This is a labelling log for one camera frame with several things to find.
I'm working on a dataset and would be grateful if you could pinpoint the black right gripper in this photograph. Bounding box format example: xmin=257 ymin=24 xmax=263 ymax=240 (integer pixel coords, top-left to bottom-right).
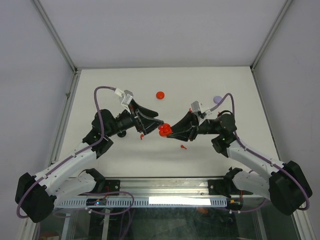
xmin=165 ymin=111 xmax=220 ymax=142

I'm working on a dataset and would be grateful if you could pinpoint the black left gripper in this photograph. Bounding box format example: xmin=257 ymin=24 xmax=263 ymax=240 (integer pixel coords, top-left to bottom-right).
xmin=105 ymin=99 xmax=164 ymax=137

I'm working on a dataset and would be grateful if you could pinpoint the black earbud charging case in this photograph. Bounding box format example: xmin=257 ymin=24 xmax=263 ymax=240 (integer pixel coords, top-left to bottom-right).
xmin=117 ymin=131 xmax=127 ymax=138

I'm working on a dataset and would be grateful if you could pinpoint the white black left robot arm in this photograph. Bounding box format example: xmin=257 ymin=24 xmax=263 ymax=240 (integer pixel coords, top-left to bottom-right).
xmin=15 ymin=100 xmax=164 ymax=223

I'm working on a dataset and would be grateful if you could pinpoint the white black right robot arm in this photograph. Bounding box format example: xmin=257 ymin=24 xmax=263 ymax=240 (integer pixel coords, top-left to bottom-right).
xmin=163 ymin=110 xmax=313 ymax=216

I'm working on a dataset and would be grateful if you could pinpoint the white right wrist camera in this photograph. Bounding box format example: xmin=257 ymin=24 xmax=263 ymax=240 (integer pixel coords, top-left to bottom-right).
xmin=191 ymin=101 xmax=212 ymax=120

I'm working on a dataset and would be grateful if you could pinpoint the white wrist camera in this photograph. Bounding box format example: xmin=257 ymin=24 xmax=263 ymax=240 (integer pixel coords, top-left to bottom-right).
xmin=191 ymin=101 xmax=212 ymax=120
xmin=114 ymin=88 xmax=134 ymax=107

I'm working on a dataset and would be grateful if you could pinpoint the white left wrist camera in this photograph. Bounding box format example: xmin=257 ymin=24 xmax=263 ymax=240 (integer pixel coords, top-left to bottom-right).
xmin=114 ymin=88 xmax=134 ymax=107

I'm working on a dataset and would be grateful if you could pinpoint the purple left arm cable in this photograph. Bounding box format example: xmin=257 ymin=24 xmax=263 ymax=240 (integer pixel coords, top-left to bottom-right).
xmin=16 ymin=86 xmax=118 ymax=218

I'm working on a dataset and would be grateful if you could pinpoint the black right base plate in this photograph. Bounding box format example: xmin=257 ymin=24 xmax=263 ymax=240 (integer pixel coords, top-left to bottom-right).
xmin=207 ymin=178 xmax=253 ymax=198

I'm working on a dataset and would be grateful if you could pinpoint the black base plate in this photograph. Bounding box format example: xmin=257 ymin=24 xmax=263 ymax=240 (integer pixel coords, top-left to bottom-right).
xmin=103 ymin=179 xmax=121 ymax=196
xmin=207 ymin=178 xmax=253 ymax=198

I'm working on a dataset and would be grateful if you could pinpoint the grey slotted cable tray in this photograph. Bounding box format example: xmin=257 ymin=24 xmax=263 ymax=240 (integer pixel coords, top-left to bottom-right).
xmin=58 ymin=196 xmax=227 ymax=208

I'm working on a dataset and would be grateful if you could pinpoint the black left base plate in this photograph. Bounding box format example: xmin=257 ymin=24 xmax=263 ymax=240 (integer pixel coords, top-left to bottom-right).
xmin=103 ymin=179 xmax=121 ymax=196

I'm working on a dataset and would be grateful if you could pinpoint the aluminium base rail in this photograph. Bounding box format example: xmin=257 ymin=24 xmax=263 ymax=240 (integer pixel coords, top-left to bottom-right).
xmin=49 ymin=176 xmax=300 ymax=200

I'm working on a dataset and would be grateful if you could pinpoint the aluminium frame post left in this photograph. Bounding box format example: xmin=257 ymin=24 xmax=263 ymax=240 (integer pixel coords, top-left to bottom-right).
xmin=30 ymin=0 xmax=78 ymax=73

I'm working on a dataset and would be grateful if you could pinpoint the aluminium frame post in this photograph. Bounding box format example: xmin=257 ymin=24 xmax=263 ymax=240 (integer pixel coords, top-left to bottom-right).
xmin=250 ymin=0 xmax=294 ymax=73
xmin=30 ymin=0 xmax=78 ymax=73

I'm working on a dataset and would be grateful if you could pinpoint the aluminium frame post right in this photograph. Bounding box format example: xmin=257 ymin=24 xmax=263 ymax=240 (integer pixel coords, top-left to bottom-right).
xmin=250 ymin=0 xmax=294 ymax=73

